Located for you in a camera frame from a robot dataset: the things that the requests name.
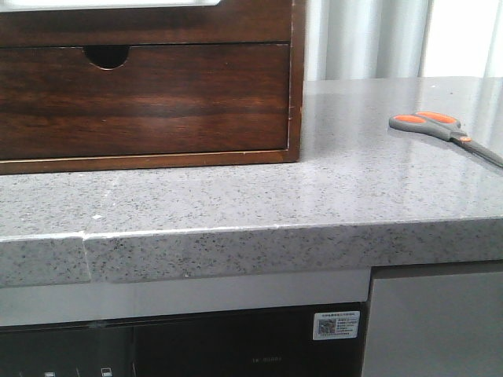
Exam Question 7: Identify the grey orange handled scissors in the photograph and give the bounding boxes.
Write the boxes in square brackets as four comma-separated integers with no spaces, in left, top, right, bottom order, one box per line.
[389,112,502,168]

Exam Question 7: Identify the dark wooden drawer cabinet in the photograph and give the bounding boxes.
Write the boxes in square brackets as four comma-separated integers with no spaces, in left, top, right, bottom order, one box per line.
[1,1,306,174]

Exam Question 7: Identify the black built-in appliance panel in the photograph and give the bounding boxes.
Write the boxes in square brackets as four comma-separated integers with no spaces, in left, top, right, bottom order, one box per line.
[1,302,367,376]

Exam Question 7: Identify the white QR code sticker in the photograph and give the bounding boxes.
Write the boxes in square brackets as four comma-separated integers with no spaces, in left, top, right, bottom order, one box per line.
[313,311,361,341]

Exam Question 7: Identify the white sheer curtain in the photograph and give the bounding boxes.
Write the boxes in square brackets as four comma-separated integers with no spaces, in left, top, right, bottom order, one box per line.
[305,1,502,81]

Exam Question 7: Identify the grey cabinet door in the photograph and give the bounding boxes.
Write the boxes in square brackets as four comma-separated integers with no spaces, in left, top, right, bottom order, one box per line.
[362,262,502,376]

